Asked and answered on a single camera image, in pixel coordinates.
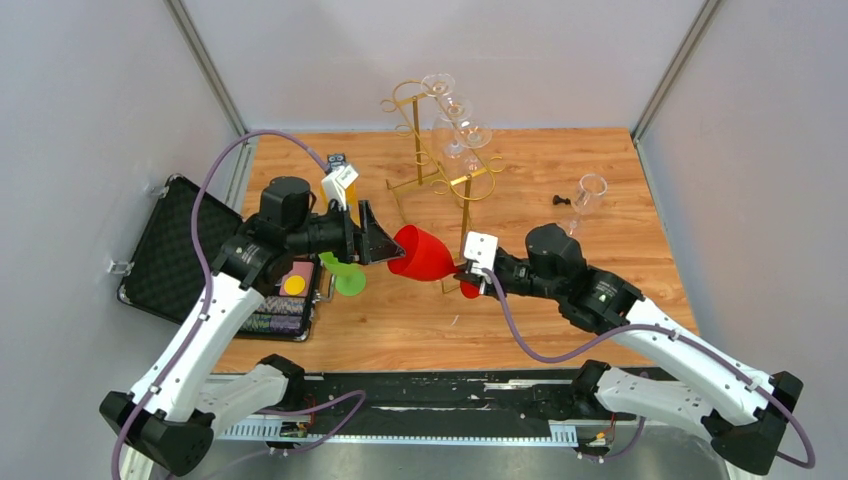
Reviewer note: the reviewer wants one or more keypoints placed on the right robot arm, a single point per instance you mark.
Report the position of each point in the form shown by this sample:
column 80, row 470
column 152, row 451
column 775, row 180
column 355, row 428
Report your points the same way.
column 741, row 411

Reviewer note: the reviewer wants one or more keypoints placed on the red wine glass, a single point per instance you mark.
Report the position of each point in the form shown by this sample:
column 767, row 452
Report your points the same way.
column 426, row 259

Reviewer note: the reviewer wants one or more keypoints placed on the green wine glass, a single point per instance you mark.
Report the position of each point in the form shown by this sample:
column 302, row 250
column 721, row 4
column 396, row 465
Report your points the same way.
column 350, row 280

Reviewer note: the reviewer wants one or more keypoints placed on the clear wine glass front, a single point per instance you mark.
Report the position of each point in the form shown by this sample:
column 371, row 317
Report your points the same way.
column 588, row 196

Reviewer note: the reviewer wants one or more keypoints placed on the yellow round chip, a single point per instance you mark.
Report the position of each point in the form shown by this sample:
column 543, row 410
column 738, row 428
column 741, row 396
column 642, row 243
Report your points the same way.
column 294, row 285

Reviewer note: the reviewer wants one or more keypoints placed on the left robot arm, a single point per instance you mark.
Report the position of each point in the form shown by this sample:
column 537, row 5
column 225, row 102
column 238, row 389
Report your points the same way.
column 166, row 416

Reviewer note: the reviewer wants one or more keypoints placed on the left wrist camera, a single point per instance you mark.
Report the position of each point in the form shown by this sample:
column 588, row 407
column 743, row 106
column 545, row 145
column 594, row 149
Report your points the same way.
column 335, row 184

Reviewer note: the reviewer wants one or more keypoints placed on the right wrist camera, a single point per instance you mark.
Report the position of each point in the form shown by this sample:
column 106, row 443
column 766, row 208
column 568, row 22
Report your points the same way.
column 480, row 251

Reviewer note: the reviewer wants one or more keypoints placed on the gold wire glass rack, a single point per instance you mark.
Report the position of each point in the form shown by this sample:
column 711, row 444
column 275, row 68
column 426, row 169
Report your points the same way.
column 440, row 175

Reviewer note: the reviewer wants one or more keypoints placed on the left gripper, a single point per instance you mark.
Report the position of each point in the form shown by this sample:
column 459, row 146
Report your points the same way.
column 376, row 244

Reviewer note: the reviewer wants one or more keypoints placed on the black poker chip case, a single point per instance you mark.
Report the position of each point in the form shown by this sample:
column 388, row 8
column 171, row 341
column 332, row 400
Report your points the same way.
column 165, row 278

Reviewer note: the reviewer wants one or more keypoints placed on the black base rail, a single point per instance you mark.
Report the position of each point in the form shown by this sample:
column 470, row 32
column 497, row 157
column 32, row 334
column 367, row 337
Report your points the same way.
column 464, row 408

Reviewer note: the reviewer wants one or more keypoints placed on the clear wine glass rearmost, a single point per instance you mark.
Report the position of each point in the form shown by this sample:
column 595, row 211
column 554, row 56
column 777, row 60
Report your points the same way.
column 437, row 84

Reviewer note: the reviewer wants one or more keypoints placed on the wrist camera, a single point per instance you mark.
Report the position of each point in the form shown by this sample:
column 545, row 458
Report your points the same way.
column 335, row 184
column 480, row 251

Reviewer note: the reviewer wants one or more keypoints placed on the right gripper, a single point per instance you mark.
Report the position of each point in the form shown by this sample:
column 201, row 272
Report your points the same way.
column 485, row 288

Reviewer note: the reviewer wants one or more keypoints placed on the black chess pawn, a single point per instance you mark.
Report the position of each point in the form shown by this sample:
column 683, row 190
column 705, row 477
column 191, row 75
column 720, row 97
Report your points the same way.
column 562, row 200

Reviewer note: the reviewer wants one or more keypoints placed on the orange wine glass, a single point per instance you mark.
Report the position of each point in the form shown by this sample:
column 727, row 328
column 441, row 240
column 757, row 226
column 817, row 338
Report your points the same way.
column 350, row 199

